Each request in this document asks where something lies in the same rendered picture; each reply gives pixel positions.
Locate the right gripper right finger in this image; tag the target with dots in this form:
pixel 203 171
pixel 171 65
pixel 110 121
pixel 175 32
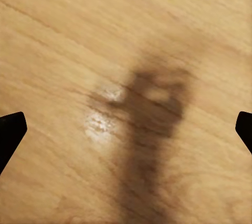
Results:
pixel 244 128

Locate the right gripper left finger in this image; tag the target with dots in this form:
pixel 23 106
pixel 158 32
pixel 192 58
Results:
pixel 13 127

